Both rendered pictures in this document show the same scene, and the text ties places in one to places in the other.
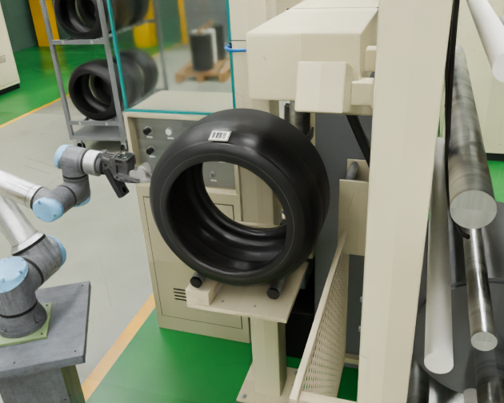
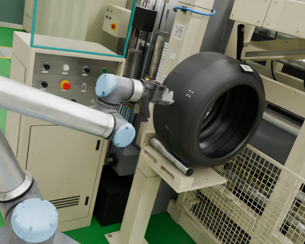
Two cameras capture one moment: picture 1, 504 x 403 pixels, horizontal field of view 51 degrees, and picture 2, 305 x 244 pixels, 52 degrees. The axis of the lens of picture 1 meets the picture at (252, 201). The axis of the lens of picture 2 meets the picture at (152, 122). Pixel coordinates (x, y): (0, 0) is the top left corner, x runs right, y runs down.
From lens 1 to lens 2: 185 cm
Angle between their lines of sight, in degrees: 53
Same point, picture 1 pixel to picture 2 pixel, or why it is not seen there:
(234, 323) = (83, 214)
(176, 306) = not seen: hidden behind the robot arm
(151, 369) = not seen: outside the picture
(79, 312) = (60, 237)
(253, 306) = (206, 179)
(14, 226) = (16, 167)
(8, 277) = (53, 220)
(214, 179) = (91, 105)
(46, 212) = (128, 137)
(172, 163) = (219, 86)
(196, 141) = (234, 71)
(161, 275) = not seen: hidden behind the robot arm
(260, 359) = (137, 225)
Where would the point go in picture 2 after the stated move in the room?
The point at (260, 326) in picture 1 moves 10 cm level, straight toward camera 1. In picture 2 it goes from (145, 202) to (157, 210)
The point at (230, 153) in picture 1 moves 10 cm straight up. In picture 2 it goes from (251, 79) to (258, 58)
